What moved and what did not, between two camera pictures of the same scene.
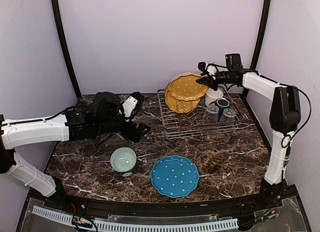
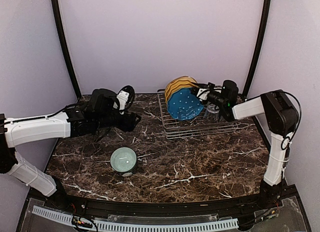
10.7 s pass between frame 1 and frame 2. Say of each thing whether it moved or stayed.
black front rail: stayed
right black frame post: stayed
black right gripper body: moved
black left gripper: moved
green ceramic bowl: stayed
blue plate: moved
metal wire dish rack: stayed
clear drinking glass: stayed
